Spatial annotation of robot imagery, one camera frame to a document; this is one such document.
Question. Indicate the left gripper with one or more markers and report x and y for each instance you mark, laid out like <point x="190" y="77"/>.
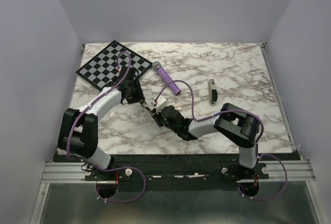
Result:
<point x="140" y="94"/>

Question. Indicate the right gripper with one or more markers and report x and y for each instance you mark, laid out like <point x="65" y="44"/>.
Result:
<point x="156" y="118"/>

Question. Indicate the grey green stapler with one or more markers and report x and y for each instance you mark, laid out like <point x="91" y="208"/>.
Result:
<point x="149" y="110"/>

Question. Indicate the small staple box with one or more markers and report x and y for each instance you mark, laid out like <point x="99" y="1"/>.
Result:
<point x="178" y="107"/>

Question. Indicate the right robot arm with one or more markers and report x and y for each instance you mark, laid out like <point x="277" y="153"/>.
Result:
<point x="240" y="126"/>

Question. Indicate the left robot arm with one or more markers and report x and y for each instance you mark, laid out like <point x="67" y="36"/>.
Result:
<point x="79" y="129"/>

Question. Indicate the purple glitter microphone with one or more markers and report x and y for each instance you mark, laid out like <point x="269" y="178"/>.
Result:
<point x="166" y="78"/>

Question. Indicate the black grey chessboard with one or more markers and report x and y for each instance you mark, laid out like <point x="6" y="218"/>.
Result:
<point x="102" y="68"/>

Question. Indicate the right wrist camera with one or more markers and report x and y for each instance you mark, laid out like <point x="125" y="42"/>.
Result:
<point x="159" y="103"/>

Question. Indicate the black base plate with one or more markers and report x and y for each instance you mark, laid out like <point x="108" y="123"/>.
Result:
<point x="141" y="173"/>

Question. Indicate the aluminium frame rail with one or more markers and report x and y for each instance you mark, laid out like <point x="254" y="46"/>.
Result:
<point x="285" y="197"/>

